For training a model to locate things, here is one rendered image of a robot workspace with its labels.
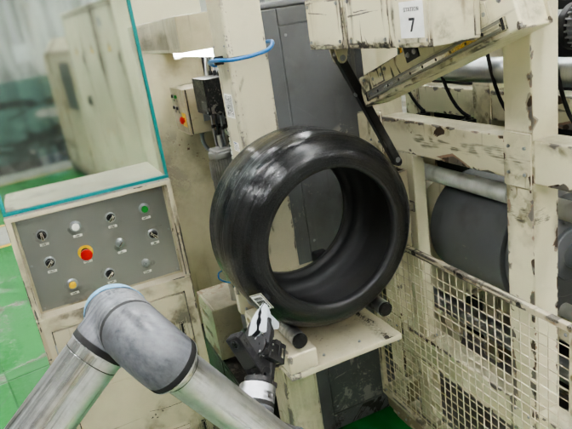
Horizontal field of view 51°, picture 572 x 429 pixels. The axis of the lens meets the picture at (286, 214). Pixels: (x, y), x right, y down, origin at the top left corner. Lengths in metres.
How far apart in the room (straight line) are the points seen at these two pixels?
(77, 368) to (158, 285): 1.06
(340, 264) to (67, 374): 1.02
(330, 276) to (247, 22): 0.82
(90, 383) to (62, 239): 1.03
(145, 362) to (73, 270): 1.15
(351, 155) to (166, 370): 0.78
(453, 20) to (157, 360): 0.94
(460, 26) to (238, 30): 0.69
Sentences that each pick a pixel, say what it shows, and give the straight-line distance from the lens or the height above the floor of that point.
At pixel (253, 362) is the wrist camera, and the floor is 0.97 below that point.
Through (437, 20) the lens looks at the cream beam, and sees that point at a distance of 1.39.
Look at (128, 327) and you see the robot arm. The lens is 1.10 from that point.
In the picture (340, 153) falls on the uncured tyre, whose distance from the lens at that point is 1.56.
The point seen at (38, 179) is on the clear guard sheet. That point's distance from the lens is 2.10.
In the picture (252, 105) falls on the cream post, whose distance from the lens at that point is 1.84.
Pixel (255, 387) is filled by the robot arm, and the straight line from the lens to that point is 1.48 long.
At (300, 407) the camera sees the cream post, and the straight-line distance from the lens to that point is 2.27.
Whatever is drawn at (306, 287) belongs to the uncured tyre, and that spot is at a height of 0.93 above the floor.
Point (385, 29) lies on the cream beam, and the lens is 1.52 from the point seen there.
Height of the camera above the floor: 1.75
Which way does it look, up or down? 18 degrees down
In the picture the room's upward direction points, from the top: 9 degrees counter-clockwise
